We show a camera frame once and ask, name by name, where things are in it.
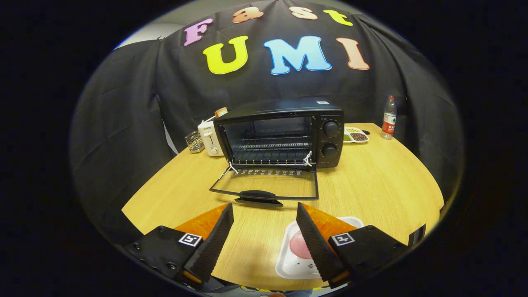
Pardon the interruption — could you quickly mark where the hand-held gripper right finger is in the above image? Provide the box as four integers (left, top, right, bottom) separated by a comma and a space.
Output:
296, 202, 409, 289

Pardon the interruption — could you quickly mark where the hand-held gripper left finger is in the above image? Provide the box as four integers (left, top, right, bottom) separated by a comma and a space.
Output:
125, 203, 234, 287

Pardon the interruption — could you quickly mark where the pink round meat slice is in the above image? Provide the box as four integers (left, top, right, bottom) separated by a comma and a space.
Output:
290, 230, 313, 259

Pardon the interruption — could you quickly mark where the white square plate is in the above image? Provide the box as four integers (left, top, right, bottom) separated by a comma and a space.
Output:
275, 216, 364, 280

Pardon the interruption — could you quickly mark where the black toaster oven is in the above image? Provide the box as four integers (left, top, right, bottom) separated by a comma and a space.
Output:
209, 97, 345, 208

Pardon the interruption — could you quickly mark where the white toaster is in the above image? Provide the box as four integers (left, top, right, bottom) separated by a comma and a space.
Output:
198, 120, 224, 157

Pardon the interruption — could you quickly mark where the black chair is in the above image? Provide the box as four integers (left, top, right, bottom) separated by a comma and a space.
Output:
408, 224, 426, 247

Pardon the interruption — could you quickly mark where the divided dish with beans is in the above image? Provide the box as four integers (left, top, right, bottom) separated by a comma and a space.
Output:
343, 127, 369, 144

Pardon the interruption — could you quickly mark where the clear water bottle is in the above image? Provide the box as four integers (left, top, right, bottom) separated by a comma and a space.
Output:
380, 96, 397, 140

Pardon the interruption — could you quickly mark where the metal wire basket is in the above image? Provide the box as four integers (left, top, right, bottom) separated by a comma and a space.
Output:
184, 131, 205, 153

